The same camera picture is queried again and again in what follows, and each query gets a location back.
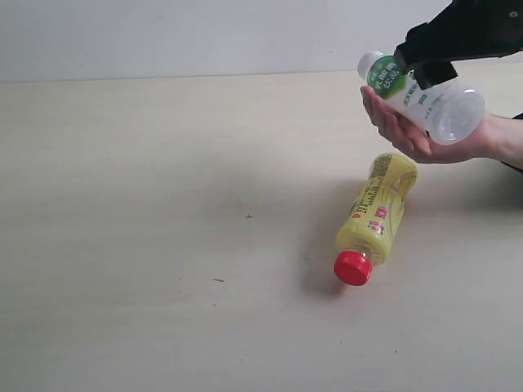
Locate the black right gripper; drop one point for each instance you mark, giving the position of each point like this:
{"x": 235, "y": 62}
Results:
{"x": 464, "y": 30}

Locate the clear bottle green white label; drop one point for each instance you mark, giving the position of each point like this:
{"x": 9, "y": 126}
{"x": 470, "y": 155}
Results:
{"x": 448, "y": 113}

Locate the person's open hand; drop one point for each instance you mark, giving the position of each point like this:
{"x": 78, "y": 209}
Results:
{"x": 413, "y": 142}

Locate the person's bare forearm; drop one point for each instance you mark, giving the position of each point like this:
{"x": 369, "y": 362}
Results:
{"x": 498, "y": 126}

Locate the yellow bottle red cap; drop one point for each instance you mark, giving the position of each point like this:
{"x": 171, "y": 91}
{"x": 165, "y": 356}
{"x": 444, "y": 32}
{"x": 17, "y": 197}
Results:
{"x": 365, "y": 239}

